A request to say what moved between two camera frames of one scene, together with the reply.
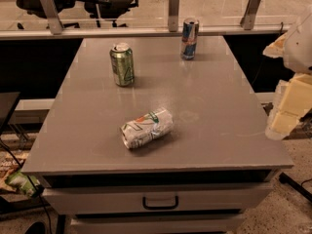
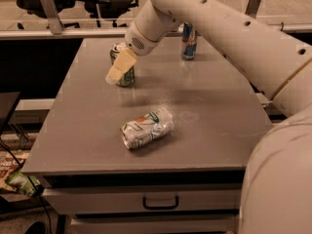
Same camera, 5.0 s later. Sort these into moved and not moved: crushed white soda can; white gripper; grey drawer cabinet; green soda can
Moved: white gripper
Not moved: green soda can; grey drawer cabinet; crushed white soda can
